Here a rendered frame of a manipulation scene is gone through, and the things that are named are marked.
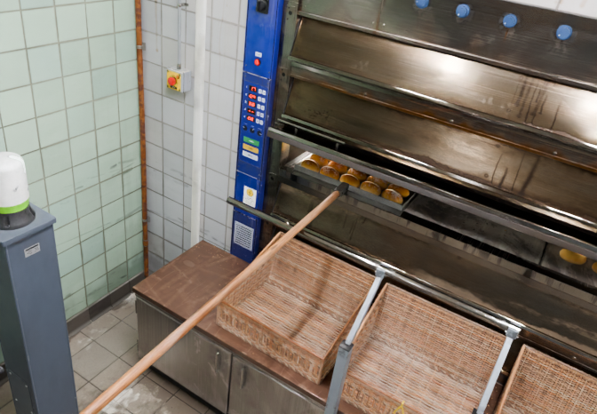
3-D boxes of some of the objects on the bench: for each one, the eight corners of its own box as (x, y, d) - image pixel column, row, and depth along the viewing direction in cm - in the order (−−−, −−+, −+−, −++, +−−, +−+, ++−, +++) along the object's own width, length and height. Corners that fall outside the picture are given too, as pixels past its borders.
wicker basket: (374, 324, 251) (386, 279, 237) (490, 382, 228) (511, 336, 215) (326, 393, 213) (337, 345, 199) (461, 470, 191) (483, 421, 177)
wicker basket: (274, 272, 275) (279, 229, 261) (370, 322, 252) (381, 277, 238) (213, 324, 238) (216, 277, 224) (319, 387, 215) (329, 339, 201)
